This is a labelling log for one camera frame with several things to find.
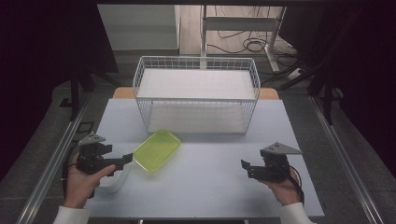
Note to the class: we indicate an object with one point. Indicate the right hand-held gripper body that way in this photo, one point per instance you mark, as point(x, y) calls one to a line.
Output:
point(275, 168)

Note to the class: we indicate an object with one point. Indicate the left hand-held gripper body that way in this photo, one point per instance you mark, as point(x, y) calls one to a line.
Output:
point(90, 158)

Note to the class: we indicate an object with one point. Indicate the clear white plastic container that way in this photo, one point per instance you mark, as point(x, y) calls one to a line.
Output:
point(117, 181)

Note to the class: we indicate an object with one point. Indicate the green translucent plastic container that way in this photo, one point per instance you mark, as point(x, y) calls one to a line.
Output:
point(157, 149)

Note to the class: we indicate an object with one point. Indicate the person's right hand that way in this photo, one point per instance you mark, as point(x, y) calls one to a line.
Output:
point(286, 191)

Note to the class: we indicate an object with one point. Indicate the person's left hand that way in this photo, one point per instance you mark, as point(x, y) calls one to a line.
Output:
point(77, 186)

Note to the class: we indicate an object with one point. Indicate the black metal stand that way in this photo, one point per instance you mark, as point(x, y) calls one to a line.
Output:
point(74, 93)
point(327, 96)

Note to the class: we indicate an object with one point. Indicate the white cabinet panel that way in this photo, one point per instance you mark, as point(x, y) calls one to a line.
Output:
point(140, 28)

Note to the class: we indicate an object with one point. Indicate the black floor bracket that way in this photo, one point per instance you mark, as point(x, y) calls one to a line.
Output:
point(83, 127)

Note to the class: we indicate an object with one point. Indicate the aluminium rail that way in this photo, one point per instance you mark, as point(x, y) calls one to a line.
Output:
point(53, 161)
point(345, 155)

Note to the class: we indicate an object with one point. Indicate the white metal desk frame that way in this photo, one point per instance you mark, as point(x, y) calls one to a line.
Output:
point(239, 24)

